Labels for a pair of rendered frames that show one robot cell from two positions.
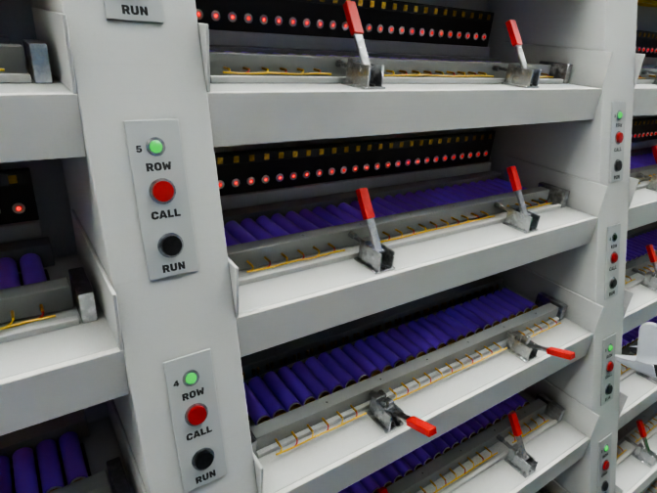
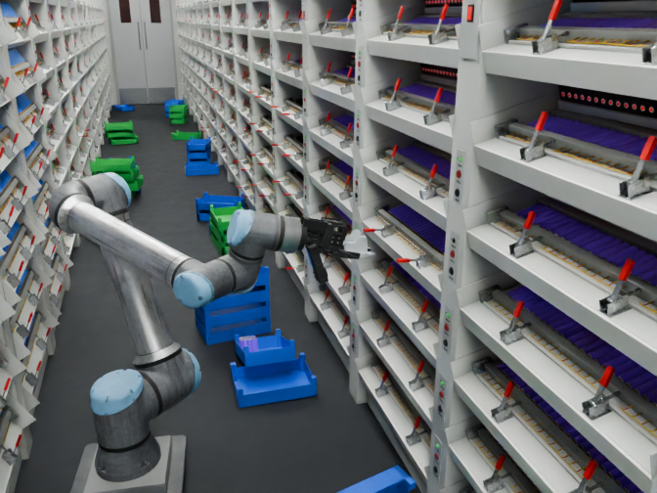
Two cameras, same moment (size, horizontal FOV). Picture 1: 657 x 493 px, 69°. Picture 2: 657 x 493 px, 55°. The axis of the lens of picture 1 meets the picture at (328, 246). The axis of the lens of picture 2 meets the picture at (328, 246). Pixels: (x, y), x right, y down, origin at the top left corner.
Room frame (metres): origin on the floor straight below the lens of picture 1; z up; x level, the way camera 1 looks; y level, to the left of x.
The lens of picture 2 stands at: (0.87, -1.86, 1.36)
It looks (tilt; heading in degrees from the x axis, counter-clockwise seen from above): 20 degrees down; 106
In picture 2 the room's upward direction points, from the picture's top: straight up
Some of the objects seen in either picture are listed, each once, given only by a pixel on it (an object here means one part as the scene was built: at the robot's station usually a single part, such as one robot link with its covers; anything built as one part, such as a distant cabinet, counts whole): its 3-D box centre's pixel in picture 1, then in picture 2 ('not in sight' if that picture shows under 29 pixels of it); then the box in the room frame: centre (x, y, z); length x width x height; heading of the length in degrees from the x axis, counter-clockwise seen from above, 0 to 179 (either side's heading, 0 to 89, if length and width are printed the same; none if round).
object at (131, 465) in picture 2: not in sight; (126, 446); (-0.15, -0.55, 0.15); 0.19 x 0.19 x 0.10
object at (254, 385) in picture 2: not in sight; (273, 379); (0.06, 0.10, 0.04); 0.30 x 0.20 x 0.08; 33
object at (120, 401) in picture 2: not in sight; (122, 406); (-0.15, -0.54, 0.29); 0.17 x 0.15 x 0.18; 71
